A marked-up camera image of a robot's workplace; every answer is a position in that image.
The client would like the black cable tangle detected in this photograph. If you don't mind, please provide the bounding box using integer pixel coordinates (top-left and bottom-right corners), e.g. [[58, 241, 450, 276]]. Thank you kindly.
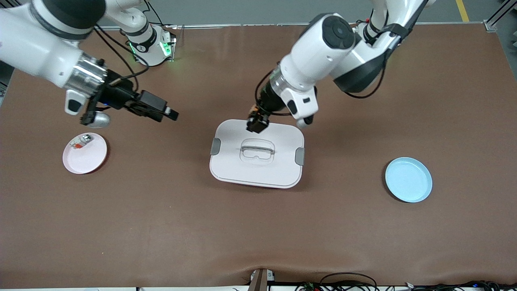
[[404, 280, 517, 291]]

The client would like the black base cable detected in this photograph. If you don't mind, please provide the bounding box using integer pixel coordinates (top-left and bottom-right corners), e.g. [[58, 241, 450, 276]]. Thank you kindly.
[[141, 0, 178, 41]]

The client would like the white lidded storage box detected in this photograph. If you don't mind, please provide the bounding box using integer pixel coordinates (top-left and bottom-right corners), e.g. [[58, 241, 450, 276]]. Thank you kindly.
[[209, 119, 305, 189]]

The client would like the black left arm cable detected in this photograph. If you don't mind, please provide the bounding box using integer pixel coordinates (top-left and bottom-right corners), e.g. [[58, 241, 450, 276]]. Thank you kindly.
[[254, 61, 389, 117]]

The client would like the brown bracket post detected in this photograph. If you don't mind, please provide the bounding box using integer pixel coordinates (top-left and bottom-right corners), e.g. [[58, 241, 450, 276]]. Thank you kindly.
[[248, 268, 275, 291]]

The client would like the light blue round plate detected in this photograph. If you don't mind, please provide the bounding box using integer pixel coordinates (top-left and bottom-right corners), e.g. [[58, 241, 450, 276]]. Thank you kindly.
[[385, 157, 433, 203]]

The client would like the red silver small switch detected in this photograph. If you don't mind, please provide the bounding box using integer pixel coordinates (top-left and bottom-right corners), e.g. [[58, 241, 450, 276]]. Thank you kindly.
[[68, 135, 94, 151]]

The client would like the black looped cable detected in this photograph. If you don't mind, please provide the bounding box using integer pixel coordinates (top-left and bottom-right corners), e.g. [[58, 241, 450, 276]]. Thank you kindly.
[[319, 272, 378, 291]]

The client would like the brown table mat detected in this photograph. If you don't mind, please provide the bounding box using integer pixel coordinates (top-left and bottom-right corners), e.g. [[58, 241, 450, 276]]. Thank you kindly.
[[0, 23, 517, 289]]

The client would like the pink round plate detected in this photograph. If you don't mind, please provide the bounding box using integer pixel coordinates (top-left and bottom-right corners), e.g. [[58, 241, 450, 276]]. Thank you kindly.
[[63, 133, 108, 175]]

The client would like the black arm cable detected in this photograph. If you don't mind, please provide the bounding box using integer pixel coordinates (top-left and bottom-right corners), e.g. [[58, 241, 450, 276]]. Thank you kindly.
[[94, 24, 151, 88], [254, 61, 389, 117]]

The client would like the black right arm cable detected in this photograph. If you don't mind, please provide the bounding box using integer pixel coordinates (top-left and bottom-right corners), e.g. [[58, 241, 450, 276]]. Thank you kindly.
[[94, 24, 151, 88]]

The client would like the aluminium frame profile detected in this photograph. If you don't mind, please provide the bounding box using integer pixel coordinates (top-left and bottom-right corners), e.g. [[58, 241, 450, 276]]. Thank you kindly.
[[484, 0, 517, 32]]

